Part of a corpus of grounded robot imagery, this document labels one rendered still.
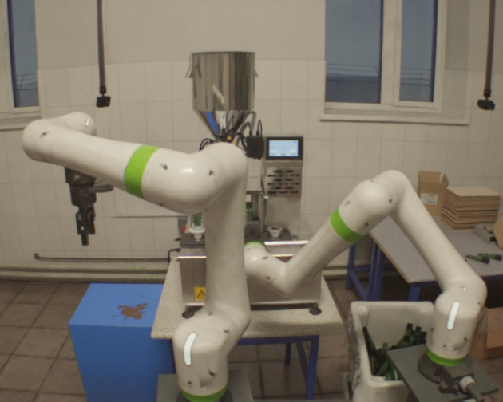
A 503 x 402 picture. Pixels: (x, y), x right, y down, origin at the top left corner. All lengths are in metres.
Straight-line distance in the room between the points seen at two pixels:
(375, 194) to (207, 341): 0.58
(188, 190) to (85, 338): 1.49
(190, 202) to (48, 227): 2.98
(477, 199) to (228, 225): 2.20
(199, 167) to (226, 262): 0.31
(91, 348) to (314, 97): 2.30
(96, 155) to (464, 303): 0.99
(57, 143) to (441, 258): 1.09
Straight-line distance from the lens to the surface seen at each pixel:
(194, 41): 3.20
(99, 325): 2.12
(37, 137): 1.06
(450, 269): 1.33
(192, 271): 1.73
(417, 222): 1.31
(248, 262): 1.36
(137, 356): 2.18
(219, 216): 0.99
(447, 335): 1.22
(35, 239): 3.84
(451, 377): 1.26
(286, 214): 1.88
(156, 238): 3.50
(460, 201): 2.90
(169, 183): 0.82
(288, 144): 1.79
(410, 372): 1.32
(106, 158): 0.92
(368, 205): 1.15
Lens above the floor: 1.75
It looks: 18 degrees down
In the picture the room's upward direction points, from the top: straight up
